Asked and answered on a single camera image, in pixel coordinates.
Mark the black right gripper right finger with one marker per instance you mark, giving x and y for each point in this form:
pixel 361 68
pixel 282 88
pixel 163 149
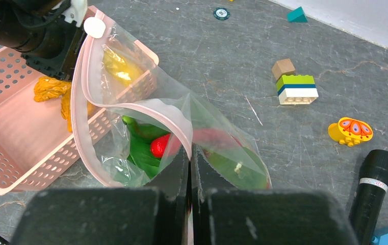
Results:
pixel 223 214

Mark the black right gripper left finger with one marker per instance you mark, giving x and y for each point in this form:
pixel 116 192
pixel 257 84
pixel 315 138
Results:
pixel 156 213

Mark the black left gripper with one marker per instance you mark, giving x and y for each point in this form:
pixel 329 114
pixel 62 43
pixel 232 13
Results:
pixel 46 42

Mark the green toy bok choy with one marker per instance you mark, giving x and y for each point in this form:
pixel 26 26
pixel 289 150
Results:
pixel 241 166

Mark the red toy chili pepper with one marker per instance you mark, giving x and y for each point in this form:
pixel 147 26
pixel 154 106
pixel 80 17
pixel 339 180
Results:
pixel 207 137

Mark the clear dotted zip top bag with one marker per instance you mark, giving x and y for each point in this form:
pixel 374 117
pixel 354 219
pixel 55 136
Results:
pixel 98 102

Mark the orange toy ginger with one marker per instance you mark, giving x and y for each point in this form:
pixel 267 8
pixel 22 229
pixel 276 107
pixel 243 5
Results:
pixel 50 88

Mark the yellow toy squash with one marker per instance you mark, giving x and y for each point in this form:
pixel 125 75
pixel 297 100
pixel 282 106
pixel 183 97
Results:
pixel 119 67

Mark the pink perforated plastic basket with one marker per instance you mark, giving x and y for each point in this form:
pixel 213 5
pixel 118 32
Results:
pixel 35 145

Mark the green white stacked toy bricks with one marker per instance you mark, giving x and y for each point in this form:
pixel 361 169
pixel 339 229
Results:
pixel 293 89

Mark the yellow butterfly toy brick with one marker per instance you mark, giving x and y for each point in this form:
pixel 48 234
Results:
pixel 349 131

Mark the black toy microphone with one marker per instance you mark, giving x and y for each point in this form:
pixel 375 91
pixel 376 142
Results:
pixel 369 195

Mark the teal toy triangle block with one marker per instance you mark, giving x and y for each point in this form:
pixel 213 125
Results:
pixel 297 15

